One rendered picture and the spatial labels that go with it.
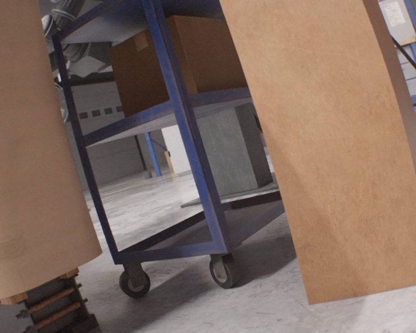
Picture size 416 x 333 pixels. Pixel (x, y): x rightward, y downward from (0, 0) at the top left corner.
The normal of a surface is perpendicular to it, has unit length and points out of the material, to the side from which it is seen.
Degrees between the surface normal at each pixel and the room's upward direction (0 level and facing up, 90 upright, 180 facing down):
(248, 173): 90
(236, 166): 90
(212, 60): 90
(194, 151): 90
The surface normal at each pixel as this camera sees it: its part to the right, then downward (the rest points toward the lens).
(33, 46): 0.85, -0.23
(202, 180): -0.52, 0.20
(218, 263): -0.78, 0.26
